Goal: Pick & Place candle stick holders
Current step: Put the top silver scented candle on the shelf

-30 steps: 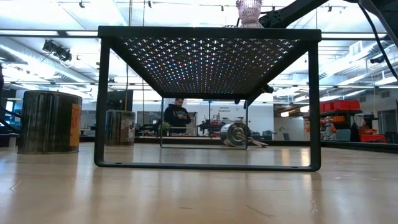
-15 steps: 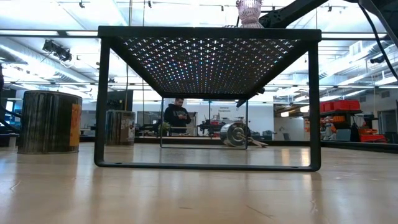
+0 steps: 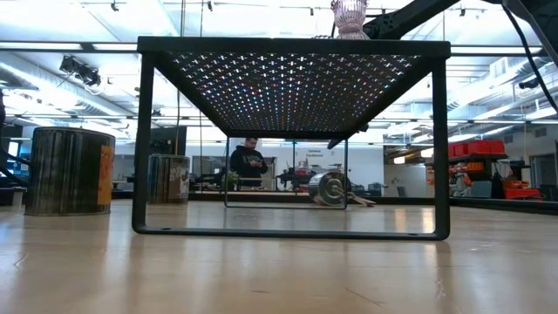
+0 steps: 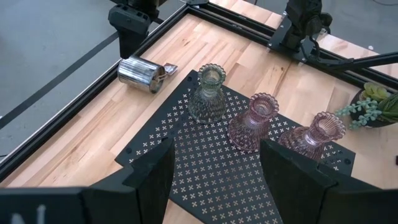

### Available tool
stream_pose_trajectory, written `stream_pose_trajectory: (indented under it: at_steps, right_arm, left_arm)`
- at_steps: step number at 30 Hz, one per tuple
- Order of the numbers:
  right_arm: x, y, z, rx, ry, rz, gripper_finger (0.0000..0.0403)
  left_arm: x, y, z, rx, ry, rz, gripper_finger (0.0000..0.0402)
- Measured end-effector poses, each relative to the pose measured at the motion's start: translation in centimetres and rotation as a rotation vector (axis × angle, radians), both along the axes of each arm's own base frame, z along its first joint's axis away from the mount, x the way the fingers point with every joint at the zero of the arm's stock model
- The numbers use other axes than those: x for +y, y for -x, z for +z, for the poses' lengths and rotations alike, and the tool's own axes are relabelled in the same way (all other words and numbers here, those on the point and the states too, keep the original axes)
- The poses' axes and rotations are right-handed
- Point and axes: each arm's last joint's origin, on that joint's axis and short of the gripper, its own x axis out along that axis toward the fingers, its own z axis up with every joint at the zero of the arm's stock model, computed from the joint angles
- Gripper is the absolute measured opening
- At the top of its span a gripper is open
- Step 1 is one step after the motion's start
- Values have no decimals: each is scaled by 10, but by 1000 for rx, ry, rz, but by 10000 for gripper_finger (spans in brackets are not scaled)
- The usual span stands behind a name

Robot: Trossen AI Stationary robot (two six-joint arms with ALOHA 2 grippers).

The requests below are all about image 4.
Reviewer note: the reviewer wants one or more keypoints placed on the black aluminium table frame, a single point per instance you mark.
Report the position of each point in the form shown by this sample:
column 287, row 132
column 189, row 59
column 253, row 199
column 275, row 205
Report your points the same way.
column 77, row 104

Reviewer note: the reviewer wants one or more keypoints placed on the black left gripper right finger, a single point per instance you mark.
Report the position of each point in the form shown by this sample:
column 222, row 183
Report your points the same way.
column 295, row 193

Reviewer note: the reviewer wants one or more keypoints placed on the black perforated metal shelf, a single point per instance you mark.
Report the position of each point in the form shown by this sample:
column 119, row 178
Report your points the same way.
column 211, row 174

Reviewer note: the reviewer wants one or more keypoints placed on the potted succulent plant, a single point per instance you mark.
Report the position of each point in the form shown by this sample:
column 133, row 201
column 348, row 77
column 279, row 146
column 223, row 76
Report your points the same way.
column 379, row 109

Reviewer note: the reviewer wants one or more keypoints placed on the pink glass candlestick holder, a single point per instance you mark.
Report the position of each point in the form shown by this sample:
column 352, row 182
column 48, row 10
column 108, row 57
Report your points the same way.
column 308, row 140
column 248, row 127

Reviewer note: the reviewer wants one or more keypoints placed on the silver metal tin candle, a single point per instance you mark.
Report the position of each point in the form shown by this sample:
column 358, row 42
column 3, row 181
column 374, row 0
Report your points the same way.
column 136, row 73

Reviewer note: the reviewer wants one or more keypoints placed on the green glass candlestick holder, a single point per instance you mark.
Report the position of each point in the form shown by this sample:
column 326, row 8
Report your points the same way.
column 206, row 102

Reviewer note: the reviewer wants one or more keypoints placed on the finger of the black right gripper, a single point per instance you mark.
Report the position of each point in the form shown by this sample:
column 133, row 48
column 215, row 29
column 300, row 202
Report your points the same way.
column 125, row 43
column 135, row 43

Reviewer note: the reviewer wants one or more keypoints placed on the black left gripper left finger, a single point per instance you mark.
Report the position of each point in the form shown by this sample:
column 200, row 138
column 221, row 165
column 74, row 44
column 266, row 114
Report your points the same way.
column 146, row 186

